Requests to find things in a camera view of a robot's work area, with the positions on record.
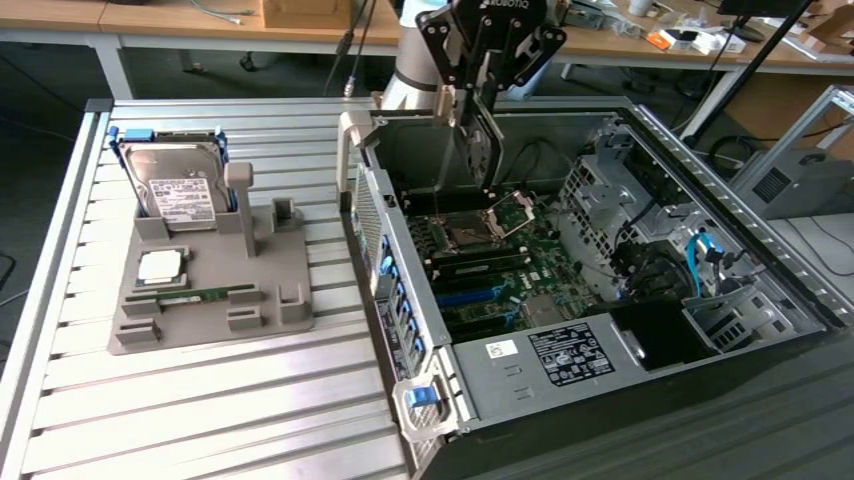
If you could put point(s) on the small orange box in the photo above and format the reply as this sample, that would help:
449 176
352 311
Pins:
659 40

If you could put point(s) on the metal electronics box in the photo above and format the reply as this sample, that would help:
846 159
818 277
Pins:
587 17

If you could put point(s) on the blue expansion slot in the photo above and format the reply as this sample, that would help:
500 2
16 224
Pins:
467 297

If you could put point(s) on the perforated metal drive cage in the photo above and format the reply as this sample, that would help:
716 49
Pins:
600 200

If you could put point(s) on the metal socket cover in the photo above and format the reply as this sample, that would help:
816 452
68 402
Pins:
509 215

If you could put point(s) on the small white box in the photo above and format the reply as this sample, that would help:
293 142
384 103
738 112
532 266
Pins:
707 46

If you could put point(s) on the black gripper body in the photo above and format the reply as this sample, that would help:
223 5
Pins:
500 20

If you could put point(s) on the grey computer tower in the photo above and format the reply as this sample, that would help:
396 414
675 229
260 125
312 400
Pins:
800 190

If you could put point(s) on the silver CPU chip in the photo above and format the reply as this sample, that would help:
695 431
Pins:
160 265

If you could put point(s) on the graphics card with metal bracket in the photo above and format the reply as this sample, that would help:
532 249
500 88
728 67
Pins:
483 150

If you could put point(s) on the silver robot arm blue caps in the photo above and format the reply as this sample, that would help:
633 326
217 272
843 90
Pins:
413 60

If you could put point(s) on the black RAM slot bank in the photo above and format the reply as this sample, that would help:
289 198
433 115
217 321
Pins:
473 267
447 200

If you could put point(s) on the grey power supply unit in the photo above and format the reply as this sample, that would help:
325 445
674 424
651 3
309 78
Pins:
507 380

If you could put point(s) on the brown cardboard box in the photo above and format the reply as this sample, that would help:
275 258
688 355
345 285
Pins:
303 12

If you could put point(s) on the grey plastic parts rack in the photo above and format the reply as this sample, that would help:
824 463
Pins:
200 325

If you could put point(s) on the small black device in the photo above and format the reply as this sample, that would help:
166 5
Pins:
682 36

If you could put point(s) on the grey chipset heatsink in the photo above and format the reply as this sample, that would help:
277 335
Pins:
543 310

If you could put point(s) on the blue case latch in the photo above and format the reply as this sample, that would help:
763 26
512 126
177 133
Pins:
420 397

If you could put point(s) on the green motherboard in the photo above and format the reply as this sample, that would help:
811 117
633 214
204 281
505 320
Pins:
533 250

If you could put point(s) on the black monitor with stand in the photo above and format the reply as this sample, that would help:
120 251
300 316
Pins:
747 30

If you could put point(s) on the open black PC case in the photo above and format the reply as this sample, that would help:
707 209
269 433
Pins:
413 150

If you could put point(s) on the black tripod pole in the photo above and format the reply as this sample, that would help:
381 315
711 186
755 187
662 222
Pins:
746 75

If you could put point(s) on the grey metal disk bay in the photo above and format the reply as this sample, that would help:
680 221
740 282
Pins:
747 320

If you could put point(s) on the silver hard disk white label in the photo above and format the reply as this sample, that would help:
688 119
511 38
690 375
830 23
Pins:
180 195

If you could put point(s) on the aluminium profile frame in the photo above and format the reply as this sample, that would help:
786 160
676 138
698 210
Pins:
810 120

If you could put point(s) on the blue plastic disk carrier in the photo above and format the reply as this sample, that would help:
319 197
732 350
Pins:
136 135

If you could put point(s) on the green RAM stick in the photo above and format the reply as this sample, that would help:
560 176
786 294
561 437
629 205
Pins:
193 296

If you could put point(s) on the blue slot retainer strip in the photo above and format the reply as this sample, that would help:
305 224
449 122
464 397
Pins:
385 265

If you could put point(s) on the wooden desk grey frame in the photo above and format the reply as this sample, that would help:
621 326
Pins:
613 47
66 20

